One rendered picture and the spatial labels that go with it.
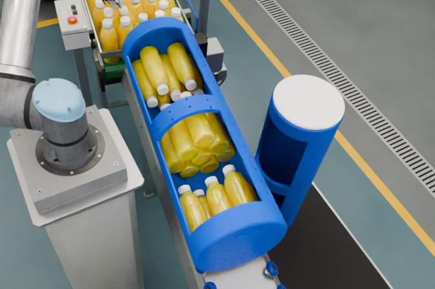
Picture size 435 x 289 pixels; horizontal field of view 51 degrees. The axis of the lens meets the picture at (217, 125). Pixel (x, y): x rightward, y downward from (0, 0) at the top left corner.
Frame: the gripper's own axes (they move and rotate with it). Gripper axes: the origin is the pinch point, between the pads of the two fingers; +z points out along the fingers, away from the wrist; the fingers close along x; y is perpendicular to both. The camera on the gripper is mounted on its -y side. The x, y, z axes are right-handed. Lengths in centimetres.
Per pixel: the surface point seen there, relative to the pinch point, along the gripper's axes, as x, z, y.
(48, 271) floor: -93, 79, 60
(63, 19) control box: -21.8, -7.3, 2.3
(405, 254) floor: 76, 147, 109
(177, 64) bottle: 12.7, 1.8, 40.7
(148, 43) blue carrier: 5.9, 0.4, 26.3
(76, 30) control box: -18.4, -5.5, 9.3
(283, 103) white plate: 43, 23, 62
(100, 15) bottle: -9.7, 2.6, -2.1
